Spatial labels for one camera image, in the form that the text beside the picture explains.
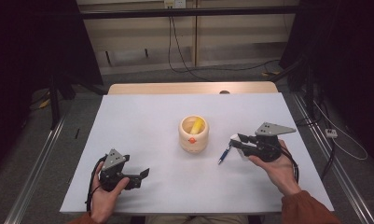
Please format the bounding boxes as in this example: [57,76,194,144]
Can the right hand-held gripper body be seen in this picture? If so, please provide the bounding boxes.
[251,121,297,163]

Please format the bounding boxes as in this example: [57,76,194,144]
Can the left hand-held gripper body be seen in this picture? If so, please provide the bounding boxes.
[99,148,143,192]

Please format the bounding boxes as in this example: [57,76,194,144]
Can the blue ballpoint pen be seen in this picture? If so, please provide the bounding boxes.
[217,144,232,165]

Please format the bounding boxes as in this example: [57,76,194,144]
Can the yellow highlighter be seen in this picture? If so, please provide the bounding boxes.
[188,117,205,135]

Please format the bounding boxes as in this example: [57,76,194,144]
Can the cream duck pen holder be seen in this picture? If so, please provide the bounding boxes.
[178,115,210,154]

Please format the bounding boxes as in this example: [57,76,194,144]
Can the person's right hand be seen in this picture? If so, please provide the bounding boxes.
[248,139,302,197]

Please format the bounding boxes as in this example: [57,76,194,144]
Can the person's left hand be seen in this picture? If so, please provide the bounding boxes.
[90,169,131,224]

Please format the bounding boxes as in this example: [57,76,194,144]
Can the person's legs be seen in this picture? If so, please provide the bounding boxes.
[144,214,249,224]

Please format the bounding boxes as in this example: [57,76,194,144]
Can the black metal stand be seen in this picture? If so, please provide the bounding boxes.
[48,73,62,131]

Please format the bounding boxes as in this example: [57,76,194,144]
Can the right black curtain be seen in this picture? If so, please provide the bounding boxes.
[279,0,374,157]

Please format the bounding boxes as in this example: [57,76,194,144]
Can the black curtain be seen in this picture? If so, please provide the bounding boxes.
[0,0,104,175]
[279,0,374,157]

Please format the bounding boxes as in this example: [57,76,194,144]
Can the black horizontal bar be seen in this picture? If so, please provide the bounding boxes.
[80,5,300,21]

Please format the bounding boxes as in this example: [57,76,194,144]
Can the left black curtain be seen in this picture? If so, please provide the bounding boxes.
[0,0,104,175]

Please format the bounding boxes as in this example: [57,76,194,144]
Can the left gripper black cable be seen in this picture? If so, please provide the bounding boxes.
[85,154,107,213]

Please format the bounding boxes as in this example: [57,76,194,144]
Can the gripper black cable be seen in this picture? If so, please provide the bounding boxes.
[279,144,300,185]
[85,154,107,213]

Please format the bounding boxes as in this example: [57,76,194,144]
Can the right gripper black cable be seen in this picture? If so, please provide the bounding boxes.
[279,144,300,185]

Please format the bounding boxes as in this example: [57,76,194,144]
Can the metal floor rail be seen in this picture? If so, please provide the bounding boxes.
[3,113,68,224]
[291,92,374,224]

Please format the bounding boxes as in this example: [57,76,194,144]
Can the white floor cable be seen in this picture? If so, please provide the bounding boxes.
[313,101,369,161]

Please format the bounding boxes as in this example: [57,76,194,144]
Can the black wall cable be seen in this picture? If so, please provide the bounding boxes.
[170,15,272,73]
[167,15,212,82]

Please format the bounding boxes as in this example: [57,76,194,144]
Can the white wall socket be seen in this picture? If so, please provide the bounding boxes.
[163,0,187,9]

